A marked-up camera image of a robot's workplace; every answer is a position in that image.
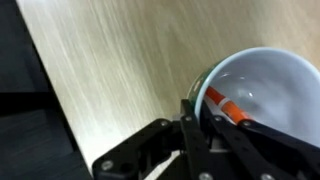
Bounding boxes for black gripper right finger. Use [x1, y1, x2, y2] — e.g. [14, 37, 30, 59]
[200, 102, 320, 180]

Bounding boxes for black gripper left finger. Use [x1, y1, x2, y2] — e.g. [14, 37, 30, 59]
[92, 99, 211, 180]

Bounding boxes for white green mug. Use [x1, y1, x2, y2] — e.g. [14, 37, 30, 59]
[187, 47, 320, 147]

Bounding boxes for orange marker pen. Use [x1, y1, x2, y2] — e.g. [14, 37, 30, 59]
[205, 86, 251, 124]

